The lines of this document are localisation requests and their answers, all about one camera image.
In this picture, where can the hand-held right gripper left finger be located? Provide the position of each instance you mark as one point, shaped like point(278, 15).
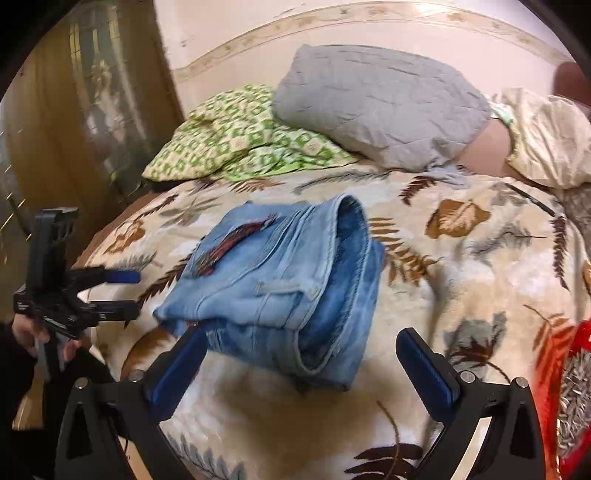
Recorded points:
point(178, 369)

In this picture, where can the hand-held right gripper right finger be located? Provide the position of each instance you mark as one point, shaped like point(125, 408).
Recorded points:
point(422, 374)

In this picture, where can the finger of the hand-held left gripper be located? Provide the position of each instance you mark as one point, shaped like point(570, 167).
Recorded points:
point(115, 310)
point(122, 277)

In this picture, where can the blue denim pants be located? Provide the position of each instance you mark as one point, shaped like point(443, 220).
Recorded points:
point(277, 277)

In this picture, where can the person's left forearm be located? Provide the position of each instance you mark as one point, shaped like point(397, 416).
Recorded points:
point(27, 406)

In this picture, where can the person's left hand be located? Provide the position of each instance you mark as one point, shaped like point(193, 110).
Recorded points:
point(23, 330)

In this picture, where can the leaf printed cream blanket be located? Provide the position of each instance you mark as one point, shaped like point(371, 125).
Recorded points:
point(461, 277)

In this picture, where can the red snack packet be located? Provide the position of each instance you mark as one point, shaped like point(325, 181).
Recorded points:
point(554, 369)

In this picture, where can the wooden wardrobe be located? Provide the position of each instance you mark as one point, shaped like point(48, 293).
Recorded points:
point(55, 138)

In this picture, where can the green patterned pillow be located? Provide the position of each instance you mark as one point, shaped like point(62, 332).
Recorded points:
point(221, 134)

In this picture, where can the light blue cloth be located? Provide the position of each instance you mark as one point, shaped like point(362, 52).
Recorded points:
point(450, 174)

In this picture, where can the grey brown fuzzy cloth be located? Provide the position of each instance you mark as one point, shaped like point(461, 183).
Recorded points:
point(577, 207)

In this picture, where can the pink pillow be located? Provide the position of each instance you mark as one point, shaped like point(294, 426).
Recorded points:
point(485, 147)

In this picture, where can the cream crumpled cloth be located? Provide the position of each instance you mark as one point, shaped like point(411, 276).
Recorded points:
point(545, 134)

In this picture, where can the grey quilted pillow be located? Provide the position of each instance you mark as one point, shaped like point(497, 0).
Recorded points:
point(378, 101)

